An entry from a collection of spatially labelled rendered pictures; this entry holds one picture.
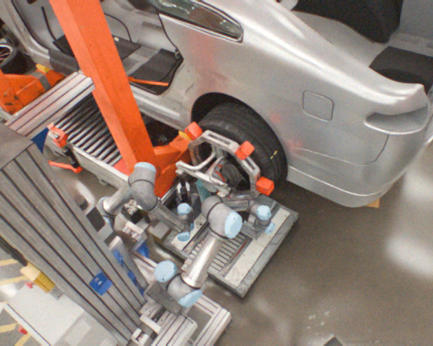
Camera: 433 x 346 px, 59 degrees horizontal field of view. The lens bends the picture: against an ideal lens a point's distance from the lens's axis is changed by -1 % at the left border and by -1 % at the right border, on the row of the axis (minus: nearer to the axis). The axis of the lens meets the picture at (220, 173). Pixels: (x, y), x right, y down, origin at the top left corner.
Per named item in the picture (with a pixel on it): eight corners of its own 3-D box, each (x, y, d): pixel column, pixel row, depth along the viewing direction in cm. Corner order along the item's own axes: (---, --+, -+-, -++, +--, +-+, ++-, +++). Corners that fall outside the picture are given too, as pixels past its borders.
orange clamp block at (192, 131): (203, 131, 252) (194, 121, 250) (196, 139, 248) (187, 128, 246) (198, 134, 258) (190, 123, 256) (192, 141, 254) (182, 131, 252)
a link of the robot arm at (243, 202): (187, 210, 193) (239, 206, 233) (203, 222, 187) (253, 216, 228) (197, 189, 190) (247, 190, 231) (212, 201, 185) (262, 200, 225)
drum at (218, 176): (236, 174, 263) (234, 160, 252) (218, 196, 253) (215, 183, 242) (220, 166, 269) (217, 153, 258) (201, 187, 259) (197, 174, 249)
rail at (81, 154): (168, 206, 329) (162, 191, 312) (161, 214, 324) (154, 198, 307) (9, 112, 440) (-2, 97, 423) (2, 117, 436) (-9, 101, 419)
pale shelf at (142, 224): (159, 217, 292) (157, 215, 290) (143, 233, 284) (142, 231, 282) (119, 193, 312) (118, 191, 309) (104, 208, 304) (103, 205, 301)
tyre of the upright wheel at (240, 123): (287, 188, 284) (291, 123, 232) (270, 211, 273) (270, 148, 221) (216, 153, 312) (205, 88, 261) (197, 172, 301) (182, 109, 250)
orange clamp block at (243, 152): (249, 153, 237) (255, 147, 229) (241, 161, 234) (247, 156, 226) (240, 145, 237) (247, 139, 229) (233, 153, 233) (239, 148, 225)
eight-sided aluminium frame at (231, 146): (262, 204, 269) (259, 152, 227) (257, 211, 266) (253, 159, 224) (201, 174, 294) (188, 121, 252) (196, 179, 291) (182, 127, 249)
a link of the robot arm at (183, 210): (189, 217, 223) (192, 227, 232) (190, 201, 230) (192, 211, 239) (175, 218, 224) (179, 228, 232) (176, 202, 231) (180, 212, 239)
